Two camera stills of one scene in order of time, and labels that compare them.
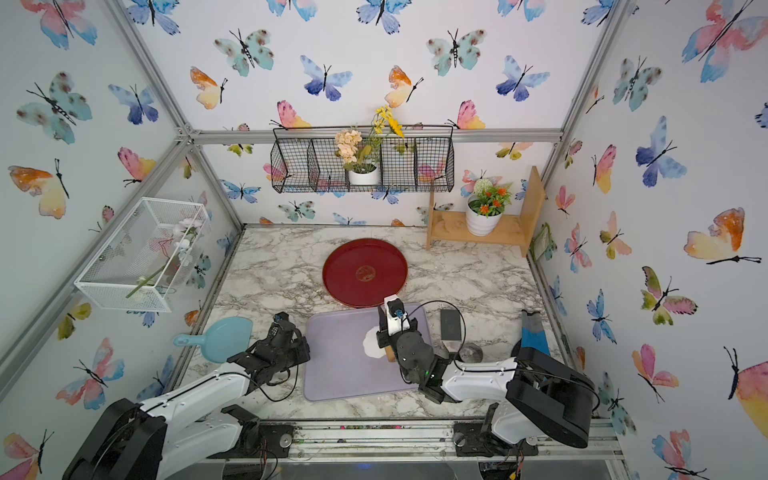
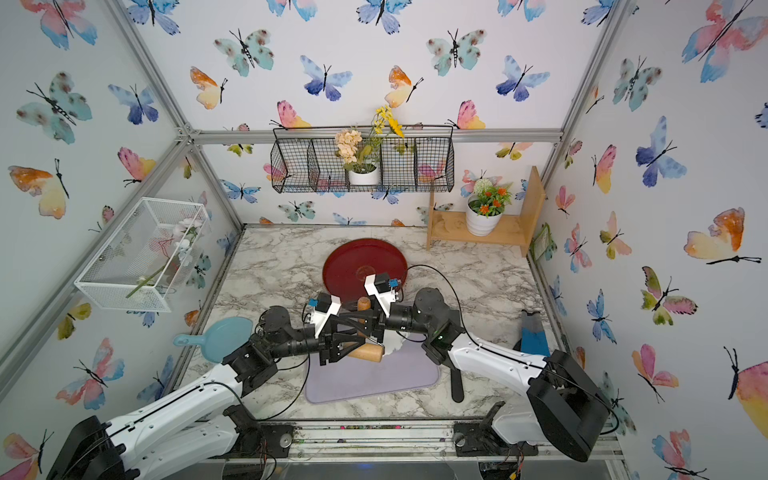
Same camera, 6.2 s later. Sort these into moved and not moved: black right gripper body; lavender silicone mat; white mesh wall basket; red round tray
Moved: black right gripper body
Not moved: red round tray; white mesh wall basket; lavender silicone mat
